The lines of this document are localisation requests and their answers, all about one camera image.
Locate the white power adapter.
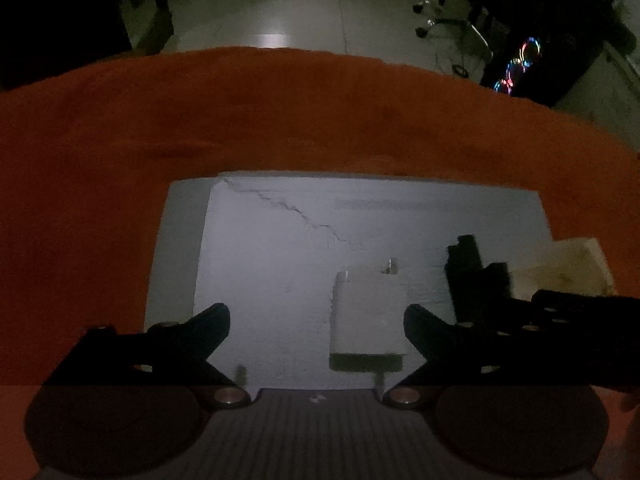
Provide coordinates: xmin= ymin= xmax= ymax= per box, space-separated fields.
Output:
xmin=328 ymin=257 xmax=407 ymax=375

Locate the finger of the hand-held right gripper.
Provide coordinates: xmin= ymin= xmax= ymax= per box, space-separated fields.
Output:
xmin=479 ymin=288 xmax=640 ymax=392

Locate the dark wardrobe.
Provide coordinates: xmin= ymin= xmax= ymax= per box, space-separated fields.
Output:
xmin=0 ymin=0 xmax=134 ymax=92

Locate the orange blanket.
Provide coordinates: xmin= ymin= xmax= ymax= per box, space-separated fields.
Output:
xmin=0 ymin=46 xmax=640 ymax=480

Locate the white drawer cabinet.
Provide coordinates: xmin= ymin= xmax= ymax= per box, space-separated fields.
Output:
xmin=554 ymin=0 xmax=640 ymax=152

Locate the black office chair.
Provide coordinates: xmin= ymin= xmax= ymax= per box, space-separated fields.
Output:
xmin=413 ymin=0 xmax=495 ymax=57

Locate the black clip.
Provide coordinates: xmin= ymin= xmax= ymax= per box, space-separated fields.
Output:
xmin=444 ymin=234 xmax=514 ymax=324

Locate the black floor cable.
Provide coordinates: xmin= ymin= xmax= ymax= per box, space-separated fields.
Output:
xmin=434 ymin=49 xmax=472 ymax=79

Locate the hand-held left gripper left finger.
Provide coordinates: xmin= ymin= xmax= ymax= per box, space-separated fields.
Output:
xmin=42 ymin=302 xmax=252 ymax=409

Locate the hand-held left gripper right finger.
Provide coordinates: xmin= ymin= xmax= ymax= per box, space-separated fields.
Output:
xmin=382 ymin=303 xmax=594 ymax=410

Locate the computer tower with coloured lights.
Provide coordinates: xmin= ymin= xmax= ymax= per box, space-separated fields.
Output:
xmin=479 ymin=34 xmax=602 ymax=109

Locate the white cardboard box lid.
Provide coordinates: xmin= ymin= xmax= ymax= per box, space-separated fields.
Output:
xmin=144 ymin=171 xmax=554 ymax=396

